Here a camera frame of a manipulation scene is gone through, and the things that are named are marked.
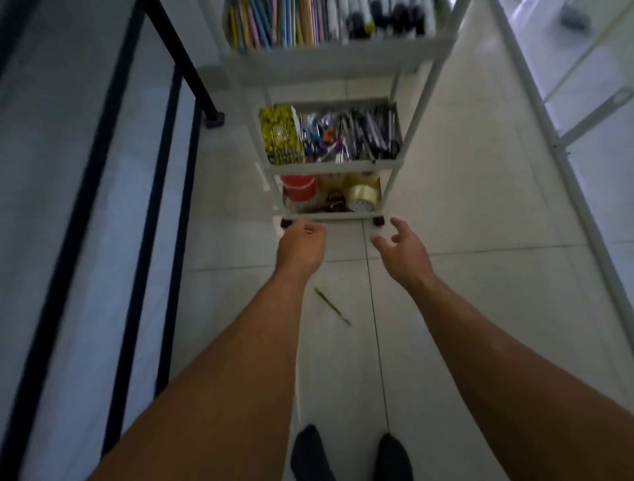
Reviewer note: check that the pile of small staplers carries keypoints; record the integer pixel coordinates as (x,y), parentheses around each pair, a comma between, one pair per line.
(317,139)

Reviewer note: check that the person's right hand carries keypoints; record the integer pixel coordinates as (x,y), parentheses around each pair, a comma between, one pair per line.
(403,260)

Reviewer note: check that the row of black-capped white markers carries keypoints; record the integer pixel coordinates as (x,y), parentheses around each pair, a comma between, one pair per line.
(376,17)

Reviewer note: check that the person's left hand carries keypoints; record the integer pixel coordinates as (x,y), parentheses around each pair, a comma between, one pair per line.
(299,250)

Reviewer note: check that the pile of colourful patterned pencils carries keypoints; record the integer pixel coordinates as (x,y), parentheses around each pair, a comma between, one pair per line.
(272,22)

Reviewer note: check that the thin beige wall strip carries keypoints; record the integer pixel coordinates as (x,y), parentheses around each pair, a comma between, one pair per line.
(587,55)

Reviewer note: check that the person's left forearm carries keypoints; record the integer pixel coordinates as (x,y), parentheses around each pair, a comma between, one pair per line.
(213,391)

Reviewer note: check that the red plastic bucket with lid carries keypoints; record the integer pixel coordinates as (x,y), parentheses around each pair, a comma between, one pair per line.
(298,188)

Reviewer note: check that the person's right forearm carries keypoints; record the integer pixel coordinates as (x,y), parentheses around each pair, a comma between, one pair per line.
(525,386)

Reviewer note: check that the person's black shoe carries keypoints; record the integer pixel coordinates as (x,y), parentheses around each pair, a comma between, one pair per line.
(391,458)
(309,453)

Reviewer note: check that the beige plastic cart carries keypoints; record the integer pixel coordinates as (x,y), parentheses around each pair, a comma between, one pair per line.
(337,62)

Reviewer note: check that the pile of black pens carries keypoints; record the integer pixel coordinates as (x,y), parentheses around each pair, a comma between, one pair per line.
(369,134)

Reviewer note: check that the grey metal partition frame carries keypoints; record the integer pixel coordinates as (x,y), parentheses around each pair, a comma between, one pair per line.
(569,178)

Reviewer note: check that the yellow black patterned packets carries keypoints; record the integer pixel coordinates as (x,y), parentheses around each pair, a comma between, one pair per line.
(280,134)

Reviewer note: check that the black metal stair railing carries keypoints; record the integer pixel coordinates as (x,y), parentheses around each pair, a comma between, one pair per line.
(69,238)

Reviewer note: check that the white partition board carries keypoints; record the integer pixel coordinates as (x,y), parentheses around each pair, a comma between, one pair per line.
(609,163)

